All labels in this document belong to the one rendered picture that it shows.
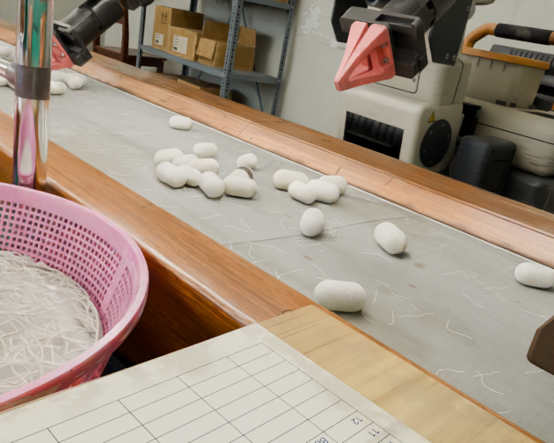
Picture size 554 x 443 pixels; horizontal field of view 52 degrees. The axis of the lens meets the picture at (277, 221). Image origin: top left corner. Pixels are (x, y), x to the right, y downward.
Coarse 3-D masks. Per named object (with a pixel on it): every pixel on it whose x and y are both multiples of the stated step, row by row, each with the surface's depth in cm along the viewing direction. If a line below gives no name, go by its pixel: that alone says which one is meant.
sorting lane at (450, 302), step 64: (64, 128) 68; (128, 128) 74; (192, 128) 81; (192, 192) 54; (256, 192) 58; (256, 256) 43; (320, 256) 45; (384, 256) 48; (448, 256) 51; (512, 256) 54; (384, 320) 37; (448, 320) 39; (512, 320) 40; (512, 384) 32
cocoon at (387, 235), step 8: (384, 224) 49; (392, 224) 49; (376, 232) 49; (384, 232) 48; (392, 232) 48; (400, 232) 48; (376, 240) 49; (384, 240) 48; (392, 240) 47; (400, 240) 47; (384, 248) 48; (392, 248) 47; (400, 248) 47
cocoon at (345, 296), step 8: (328, 280) 36; (336, 280) 37; (320, 288) 36; (328, 288) 36; (336, 288) 36; (344, 288) 36; (352, 288) 36; (360, 288) 36; (320, 296) 36; (328, 296) 36; (336, 296) 36; (344, 296) 36; (352, 296) 36; (360, 296) 36; (320, 304) 36; (328, 304) 36; (336, 304) 36; (344, 304) 36; (352, 304) 36; (360, 304) 36
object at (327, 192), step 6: (312, 180) 59; (318, 180) 59; (312, 186) 58; (318, 186) 58; (324, 186) 58; (330, 186) 58; (336, 186) 58; (318, 192) 58; (324, 192) 58; (330, 192) 58; (336, 192) 58; (318, 198) 58; (324, 198) 58; (330, 198) 58; (336, 198) 58
